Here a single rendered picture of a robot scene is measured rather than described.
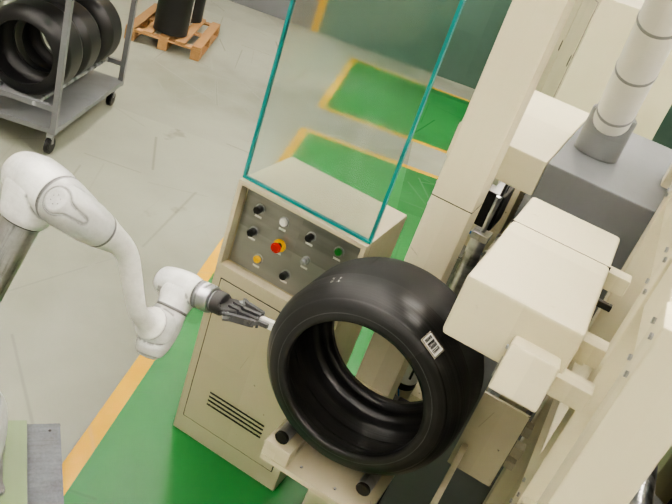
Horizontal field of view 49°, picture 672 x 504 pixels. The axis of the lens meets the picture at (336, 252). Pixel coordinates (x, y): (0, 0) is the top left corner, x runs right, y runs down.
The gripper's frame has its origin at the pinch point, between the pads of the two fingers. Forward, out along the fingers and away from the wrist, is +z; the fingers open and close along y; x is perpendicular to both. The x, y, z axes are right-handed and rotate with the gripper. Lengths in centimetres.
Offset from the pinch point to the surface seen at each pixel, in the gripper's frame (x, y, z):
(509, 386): -42, -48, 74
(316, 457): 38.1, -1.1, 23.6
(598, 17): -80, 328, 28
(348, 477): 40, -1, 35
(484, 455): 25, 18, 70
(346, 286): -26.9, -8.7, 24.5
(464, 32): 18, 860, -197
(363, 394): 21.5, 16.0, 28.6
